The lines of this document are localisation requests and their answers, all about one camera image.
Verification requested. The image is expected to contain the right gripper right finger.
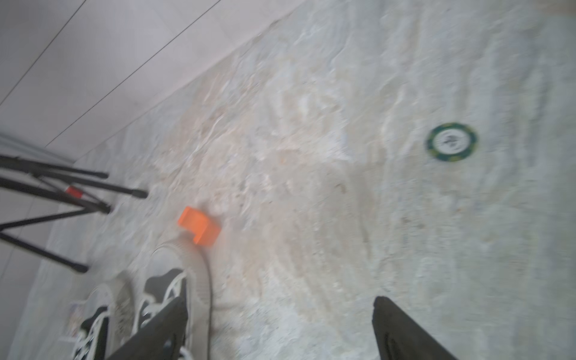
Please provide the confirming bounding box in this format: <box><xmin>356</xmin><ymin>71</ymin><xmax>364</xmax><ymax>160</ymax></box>
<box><xmin>372</xmin><ymin>296</ymin><xmax>457</xmax><ymax>360</ymax></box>

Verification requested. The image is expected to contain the small red object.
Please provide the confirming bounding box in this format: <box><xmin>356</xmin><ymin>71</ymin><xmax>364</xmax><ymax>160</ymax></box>
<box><xmin>64</xmin><ymin>185</ymin><xmax>84</xmax><ymax>199</ymax></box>

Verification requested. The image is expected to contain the black canvas sneaker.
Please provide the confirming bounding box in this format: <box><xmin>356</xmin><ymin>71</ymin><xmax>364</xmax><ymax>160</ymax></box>
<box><xmin>72</xmin><ymin>271</ymin><xmax>134</xmax><ymax>359</ymax></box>
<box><xmin>132</xmin><ymin>237</ymin><xmax>212</xmax><ymax>359</ymax></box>

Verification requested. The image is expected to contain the orange plastic clip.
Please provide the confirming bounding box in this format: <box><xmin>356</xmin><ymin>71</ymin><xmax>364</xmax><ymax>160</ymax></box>
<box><xmin>178</xmin><ymin>206</ymin><xmax>221</xmax><ymax>247</ymax></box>

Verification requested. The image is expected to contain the black perforated music stand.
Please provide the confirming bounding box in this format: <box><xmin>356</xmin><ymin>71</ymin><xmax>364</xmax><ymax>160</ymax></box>
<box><xmin>1</xmin><ymin>155</ymin><xmax>149</xmax><ymax>274</ymax></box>

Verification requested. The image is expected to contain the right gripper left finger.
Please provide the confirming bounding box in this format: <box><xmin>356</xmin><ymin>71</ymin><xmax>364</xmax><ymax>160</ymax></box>
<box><xmin>108</xmin><ymin>297</ymin><xmax>188</xmax><ymax>360</ymax></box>

